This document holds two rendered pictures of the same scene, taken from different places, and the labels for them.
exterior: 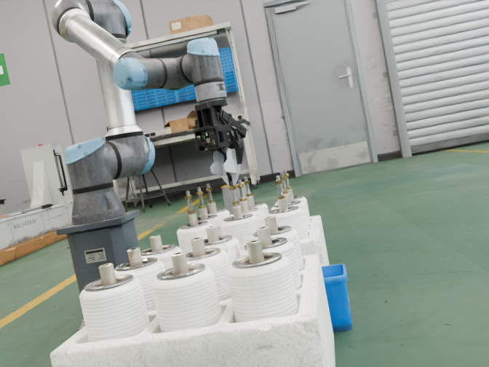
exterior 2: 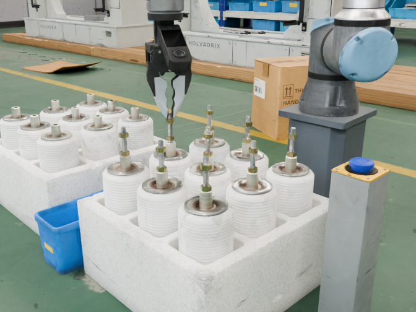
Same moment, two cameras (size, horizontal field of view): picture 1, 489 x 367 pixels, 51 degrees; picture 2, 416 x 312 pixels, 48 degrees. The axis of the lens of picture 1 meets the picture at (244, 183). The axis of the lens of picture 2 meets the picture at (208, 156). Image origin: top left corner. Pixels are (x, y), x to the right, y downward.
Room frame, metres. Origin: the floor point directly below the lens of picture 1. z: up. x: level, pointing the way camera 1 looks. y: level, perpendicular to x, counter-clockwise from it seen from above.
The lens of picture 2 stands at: (1.94, -0.69, 0.60)
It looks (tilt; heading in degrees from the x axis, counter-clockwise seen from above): 20 degrees down; 127
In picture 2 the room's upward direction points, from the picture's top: straight up
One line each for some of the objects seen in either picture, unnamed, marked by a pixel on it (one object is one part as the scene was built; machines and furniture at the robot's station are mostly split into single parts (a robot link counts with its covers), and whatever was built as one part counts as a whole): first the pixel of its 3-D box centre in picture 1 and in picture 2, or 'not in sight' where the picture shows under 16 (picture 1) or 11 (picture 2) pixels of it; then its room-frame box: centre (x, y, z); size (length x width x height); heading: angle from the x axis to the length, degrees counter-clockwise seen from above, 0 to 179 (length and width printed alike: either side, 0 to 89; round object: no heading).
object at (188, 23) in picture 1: (191, 26); not in sight; (6.10, 0.26, 1.96); 0.46 x 0.28 x 0.16; 80
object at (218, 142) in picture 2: (193, 225); (209, 142); (1.32, 0.15, 0.25); 0.08 x 0.08 x 0.01
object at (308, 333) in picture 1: (217, 344); (81, 171); (0.89, 0.10, 0.09); 0.39 x 0.39 x 0.18; 81
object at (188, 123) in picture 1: (183, 123); not in sight; (6.04, 0.57, 0.87); 0.40 x 0.30 x 0.23; 70
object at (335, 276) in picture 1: (284, 304); (104, 223); (1.14, -0.04, 0.06); 0.30 x 0.11 x 0.12; 80
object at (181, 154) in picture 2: (238, 218); (170, 155); (1.30, 0.03, 0.25); 0.08 x 0.08 x 0.01
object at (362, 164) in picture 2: not in sight; (361, 166); (1.71, 0.04, 0.32); 0.04 x 0.04 x 0.02
